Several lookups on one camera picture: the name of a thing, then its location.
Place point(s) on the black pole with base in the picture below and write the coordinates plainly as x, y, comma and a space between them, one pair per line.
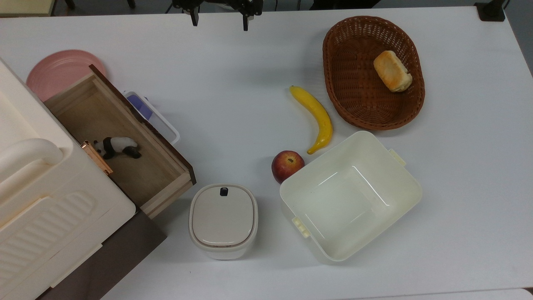
490, 11

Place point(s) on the toasted bread piece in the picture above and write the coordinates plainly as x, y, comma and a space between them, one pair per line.
391, 71

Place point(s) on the yellow banana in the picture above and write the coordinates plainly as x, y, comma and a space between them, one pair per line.
320, 116

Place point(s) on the wooden drawer with brown front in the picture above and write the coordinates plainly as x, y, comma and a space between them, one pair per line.
137, 171

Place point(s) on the pink plate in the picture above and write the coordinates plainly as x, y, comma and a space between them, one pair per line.
58, 73

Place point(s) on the black and white panda toy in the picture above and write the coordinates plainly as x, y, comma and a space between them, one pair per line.
118, 146

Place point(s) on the red apple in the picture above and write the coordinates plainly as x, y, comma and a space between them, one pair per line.
286, 164

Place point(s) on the light wooden side table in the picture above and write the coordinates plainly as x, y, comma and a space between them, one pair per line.
25, 6

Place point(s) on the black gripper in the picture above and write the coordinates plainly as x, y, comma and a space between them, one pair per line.
216, 3

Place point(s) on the cream plastic cabinet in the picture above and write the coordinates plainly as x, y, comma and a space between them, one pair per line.
41, 208

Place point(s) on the cream plastic box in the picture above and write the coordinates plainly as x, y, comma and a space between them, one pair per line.
349, 200

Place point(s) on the brown wicker basket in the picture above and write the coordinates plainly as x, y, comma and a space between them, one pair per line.
358, 96

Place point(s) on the purple cube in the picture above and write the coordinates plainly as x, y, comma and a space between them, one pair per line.
139, 107

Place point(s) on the small lidded trash can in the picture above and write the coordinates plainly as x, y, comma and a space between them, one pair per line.
223, 218

